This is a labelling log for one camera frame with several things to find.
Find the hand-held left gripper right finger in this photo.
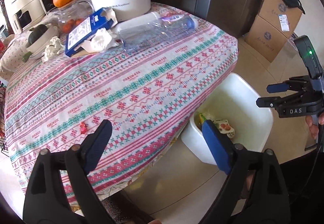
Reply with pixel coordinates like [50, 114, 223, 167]
[199, 120, 291, 224]

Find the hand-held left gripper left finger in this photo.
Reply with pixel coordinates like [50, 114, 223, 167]
[23, 120, 115, 224]

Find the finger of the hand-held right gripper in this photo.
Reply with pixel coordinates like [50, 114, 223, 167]
[256, 91, 309, 109]
[266, 76, 314, 94]

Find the white snack packet red print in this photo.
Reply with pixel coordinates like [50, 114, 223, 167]
[211, 118, 237, 139]

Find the white plastic bin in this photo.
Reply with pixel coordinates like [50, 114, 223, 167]
[181, 73, 274, 166]

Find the yellow packet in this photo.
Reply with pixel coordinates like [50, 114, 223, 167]
[197, 112, 215, 129]

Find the person's right hand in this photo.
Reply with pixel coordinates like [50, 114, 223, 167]
[305, 114, 324, 141]

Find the large cardboard box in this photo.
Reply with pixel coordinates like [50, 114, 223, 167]
[243, 15, 295, 63]

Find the black bag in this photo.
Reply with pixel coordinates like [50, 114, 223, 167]
[278, 0, 306, 14]

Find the striped patterned tablecloth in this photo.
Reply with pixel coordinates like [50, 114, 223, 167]
[4, 2, 239, 195]

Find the cardboard box with white label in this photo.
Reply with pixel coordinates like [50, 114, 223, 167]
[258, 0, 305, 32]

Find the crumpled white tissue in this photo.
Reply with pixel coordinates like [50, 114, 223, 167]
[41, 36, 66, 63]
[86, 28, 119, 53]

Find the blue paper carton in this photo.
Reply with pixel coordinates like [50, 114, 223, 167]
[64, 7, 118, 58]

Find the white bowl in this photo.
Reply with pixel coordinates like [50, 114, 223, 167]
[24, 26, 60, 60]

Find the clear plastic bottle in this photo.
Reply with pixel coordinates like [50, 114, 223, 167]
[115, 11, 199, 52]

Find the glass jar of cherry tomatoes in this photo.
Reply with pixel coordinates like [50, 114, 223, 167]
[52, 0, 95, 33]

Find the white dotted cloth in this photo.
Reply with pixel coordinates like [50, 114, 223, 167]
[0, 29, 60, 80]

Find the dark green avocado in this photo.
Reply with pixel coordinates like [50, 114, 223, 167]
[27, 24, 48, 45]

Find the black cable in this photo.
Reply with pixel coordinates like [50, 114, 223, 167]
[300, 113, 324, 199]

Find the black wire rack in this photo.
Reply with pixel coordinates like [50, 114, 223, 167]
[0, 135, 10, 156]

